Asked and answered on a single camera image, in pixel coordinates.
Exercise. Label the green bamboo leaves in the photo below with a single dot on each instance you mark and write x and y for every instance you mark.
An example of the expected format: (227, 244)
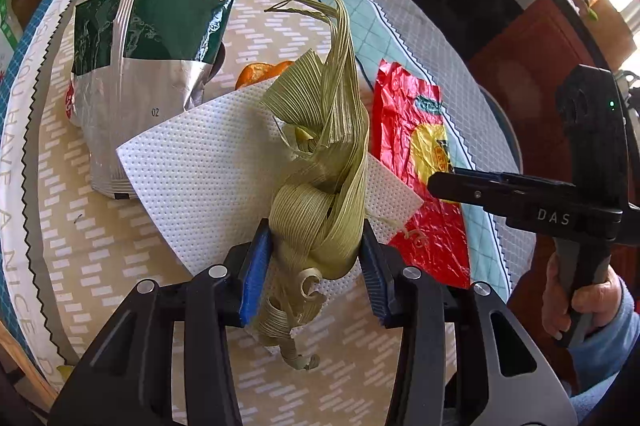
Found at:
(320, 206)

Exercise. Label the orange peel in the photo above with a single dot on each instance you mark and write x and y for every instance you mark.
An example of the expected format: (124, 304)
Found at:
(260, 73)

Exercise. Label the person's right hand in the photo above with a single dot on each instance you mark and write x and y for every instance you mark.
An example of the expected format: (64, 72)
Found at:
(552, 301)

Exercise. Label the grey metal stand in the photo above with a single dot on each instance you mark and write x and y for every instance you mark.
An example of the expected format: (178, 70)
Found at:
(631, 88)

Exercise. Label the cardboard box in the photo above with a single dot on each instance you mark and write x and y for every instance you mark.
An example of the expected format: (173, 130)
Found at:
(610, 31)

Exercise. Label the white paper towel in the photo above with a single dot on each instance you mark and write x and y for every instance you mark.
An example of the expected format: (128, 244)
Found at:
(200, 166)

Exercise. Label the red plastic bag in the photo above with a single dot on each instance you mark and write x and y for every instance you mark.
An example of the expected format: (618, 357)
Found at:
(400, 116)

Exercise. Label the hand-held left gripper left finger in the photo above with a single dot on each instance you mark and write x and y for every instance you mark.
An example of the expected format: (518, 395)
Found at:
(255, 276)

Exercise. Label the patterned tablecloth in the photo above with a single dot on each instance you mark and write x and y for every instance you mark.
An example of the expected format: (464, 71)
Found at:
(75, 231)

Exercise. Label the small green fruit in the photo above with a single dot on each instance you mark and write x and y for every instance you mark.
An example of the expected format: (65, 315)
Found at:
(593, 14)

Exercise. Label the green silver foil bag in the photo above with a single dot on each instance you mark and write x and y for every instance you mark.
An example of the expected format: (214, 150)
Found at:
(150, 21)

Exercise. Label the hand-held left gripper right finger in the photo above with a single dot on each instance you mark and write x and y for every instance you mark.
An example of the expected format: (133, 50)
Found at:
(372, 276)

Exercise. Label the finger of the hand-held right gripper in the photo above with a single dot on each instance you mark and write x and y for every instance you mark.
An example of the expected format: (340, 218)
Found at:
(540, 185)
(465, 188)

